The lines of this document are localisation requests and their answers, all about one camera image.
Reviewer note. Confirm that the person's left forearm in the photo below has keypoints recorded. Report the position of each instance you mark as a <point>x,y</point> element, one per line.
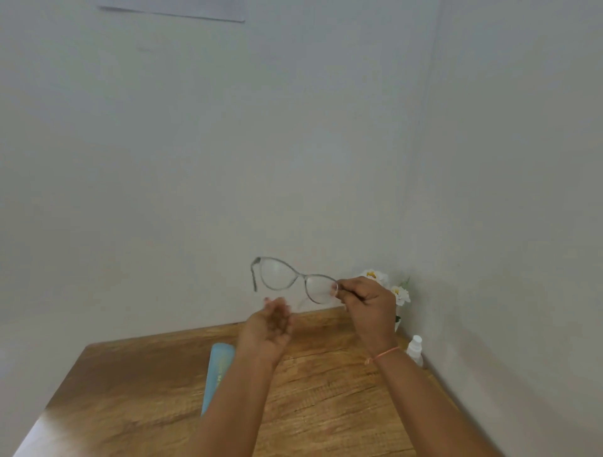
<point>235,405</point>

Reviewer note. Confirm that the white paper sheet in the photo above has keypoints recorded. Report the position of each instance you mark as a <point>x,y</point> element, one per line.
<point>179,9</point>

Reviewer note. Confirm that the person's right forearm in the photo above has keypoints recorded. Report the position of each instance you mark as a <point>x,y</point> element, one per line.
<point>424,405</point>

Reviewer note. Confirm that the person's left fingers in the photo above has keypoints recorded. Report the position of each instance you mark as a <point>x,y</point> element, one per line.
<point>279,307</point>

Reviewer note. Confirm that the person's right fingers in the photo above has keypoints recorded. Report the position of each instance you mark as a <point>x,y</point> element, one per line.
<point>343,289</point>

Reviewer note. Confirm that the clear-framed eyeglasses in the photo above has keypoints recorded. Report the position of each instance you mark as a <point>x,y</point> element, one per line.
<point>292,280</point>

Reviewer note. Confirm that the person's left hand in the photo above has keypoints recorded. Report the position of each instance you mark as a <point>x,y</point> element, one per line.
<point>266,329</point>

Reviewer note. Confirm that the light blue glasses case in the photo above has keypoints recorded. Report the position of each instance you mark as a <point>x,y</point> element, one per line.
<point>215,376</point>

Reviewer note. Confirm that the small white spray bottle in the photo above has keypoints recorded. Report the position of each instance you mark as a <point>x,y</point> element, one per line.
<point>415,350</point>

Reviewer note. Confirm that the person's right hand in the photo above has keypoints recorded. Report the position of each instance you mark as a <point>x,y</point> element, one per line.
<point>370,308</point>

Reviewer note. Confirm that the white artificial flowers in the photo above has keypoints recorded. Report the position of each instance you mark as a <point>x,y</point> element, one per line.
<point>398,294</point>

